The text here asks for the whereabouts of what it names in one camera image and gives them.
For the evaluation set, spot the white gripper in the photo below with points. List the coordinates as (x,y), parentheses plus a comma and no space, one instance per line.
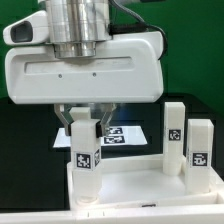
(125,69)

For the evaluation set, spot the white desk top tray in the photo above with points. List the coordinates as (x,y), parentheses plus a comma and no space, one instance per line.
(137,182)

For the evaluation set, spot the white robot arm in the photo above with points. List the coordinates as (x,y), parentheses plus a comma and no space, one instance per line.
(73,52)

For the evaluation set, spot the white marker plate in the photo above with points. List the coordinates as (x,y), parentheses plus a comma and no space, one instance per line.
(118,136)

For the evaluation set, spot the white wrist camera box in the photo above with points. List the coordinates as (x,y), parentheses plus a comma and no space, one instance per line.
(33,29)

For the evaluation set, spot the white frame rail front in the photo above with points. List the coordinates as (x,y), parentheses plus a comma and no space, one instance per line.
(198,214)

